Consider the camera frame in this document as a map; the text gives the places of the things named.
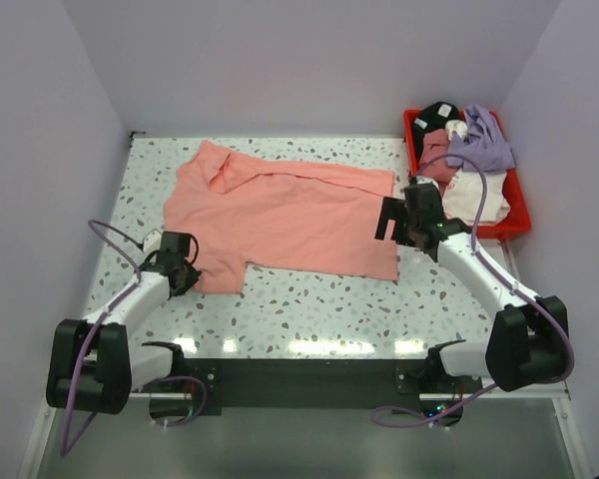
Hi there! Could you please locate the lavender t shirt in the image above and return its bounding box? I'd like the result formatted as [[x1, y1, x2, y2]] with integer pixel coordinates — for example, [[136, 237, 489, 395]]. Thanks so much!
[[445, 104, 515, 173]]

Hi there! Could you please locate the dusty rose t shirt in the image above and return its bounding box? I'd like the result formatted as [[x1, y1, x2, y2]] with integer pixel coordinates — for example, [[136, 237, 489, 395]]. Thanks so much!
[[418, 129, 458, 195]]

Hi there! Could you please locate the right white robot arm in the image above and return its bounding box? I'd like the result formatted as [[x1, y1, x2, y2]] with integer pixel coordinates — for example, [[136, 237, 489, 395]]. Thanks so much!
[[375, 183, 575, 392]]

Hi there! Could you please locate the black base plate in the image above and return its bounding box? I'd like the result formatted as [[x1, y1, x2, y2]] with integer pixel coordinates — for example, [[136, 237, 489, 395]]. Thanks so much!
[[138, 358, 482, 420]]

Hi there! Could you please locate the black t shirt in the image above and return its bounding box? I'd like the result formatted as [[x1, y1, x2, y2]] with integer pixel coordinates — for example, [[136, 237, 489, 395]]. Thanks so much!
[[411, 101, 460, 149]]

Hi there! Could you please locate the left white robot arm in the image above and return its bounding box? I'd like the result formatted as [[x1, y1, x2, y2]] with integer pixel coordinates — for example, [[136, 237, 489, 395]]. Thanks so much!
[[46, 232, 201, 414]]

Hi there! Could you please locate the white t shirt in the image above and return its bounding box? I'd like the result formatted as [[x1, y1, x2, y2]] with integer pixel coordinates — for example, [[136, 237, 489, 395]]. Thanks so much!
[[438, 119, 511, 226]]

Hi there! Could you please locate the aluminium frame rail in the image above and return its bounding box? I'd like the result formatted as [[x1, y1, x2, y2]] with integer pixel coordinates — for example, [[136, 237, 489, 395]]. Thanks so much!
[[19, 243, 593, 479]]

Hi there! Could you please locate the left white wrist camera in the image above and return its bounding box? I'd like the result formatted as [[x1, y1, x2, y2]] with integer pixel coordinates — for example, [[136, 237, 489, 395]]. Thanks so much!
[[141, 229, 162, 254]]

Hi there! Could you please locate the salmon pink t shirt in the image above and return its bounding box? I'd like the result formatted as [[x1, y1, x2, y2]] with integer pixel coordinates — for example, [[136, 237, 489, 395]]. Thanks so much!
[[164, 141, 398, 293]]

